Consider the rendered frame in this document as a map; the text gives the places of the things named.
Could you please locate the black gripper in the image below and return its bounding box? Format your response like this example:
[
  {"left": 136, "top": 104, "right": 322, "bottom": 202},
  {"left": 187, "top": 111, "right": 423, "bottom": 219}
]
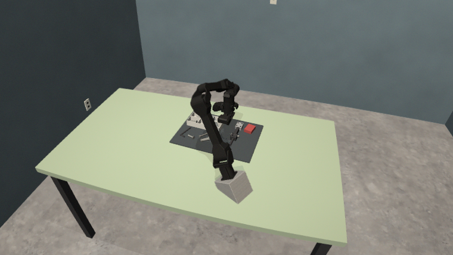
[{"left": 218, "top": 102, "right": 238, "bottom": 125}]

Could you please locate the white block with screws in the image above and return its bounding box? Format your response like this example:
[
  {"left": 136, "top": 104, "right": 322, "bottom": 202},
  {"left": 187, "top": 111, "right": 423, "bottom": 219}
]
[{"left": 235, "top": 122, "right": 244, "bottom": 130}]

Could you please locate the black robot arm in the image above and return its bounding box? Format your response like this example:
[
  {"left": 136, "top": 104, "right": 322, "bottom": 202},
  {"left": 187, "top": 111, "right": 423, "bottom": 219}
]
[{"left": 190, "top": 79, "right": 240, "bottom": 181}]

